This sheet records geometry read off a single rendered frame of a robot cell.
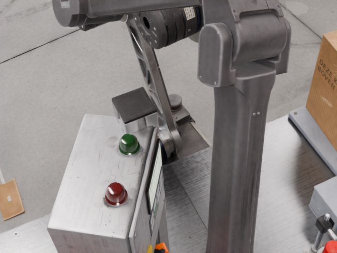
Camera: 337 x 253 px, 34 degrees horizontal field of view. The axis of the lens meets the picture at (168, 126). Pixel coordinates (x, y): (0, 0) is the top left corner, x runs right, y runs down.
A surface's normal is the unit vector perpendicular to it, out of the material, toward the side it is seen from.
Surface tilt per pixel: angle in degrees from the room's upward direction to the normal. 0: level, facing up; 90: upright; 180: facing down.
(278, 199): 0
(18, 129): 0
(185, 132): 0
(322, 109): 90
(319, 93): 90
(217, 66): 70
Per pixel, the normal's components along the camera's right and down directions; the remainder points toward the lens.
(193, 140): -0.04, -0.61
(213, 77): -0.81, 0.20
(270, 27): 0.53, -0.15
